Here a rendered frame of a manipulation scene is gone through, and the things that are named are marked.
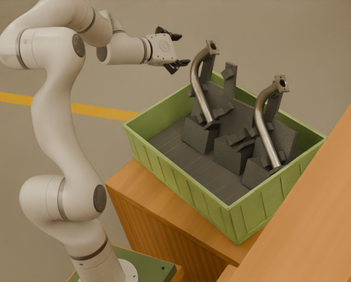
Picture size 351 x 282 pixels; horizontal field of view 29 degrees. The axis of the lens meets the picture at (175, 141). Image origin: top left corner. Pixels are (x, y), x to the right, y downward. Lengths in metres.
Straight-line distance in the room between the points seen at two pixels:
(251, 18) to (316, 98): 1.03
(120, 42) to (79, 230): 0.59
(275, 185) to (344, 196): 1.47
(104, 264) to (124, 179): 0.63
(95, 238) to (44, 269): 1.59
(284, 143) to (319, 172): 1.49
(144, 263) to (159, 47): 0.68
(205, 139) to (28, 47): 0.88
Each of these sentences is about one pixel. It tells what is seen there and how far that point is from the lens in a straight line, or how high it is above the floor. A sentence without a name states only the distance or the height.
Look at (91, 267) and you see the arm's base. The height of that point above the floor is 1.03.
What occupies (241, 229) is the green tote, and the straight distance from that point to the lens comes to 2.08.
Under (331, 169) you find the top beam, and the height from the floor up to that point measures 1.94.
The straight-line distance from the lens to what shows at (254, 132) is 2.14.
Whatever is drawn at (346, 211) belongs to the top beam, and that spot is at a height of 1.94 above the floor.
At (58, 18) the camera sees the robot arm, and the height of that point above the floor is 1.62.
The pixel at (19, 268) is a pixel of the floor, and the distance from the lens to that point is 3.47.
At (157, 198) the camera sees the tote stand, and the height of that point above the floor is 0.79.
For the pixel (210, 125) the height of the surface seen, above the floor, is 0.96.
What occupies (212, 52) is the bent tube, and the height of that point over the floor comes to 1.16.
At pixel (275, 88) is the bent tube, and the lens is 2.07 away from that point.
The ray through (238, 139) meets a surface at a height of 0.94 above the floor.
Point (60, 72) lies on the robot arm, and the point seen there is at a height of 1.57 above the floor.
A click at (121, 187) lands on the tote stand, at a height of 0.79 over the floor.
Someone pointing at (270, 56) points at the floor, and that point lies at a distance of 4.28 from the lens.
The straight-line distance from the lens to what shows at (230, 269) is 1.92.
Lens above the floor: 2.39
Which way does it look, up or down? 39 degrees down
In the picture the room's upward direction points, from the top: 17 degrees counter-clockwise
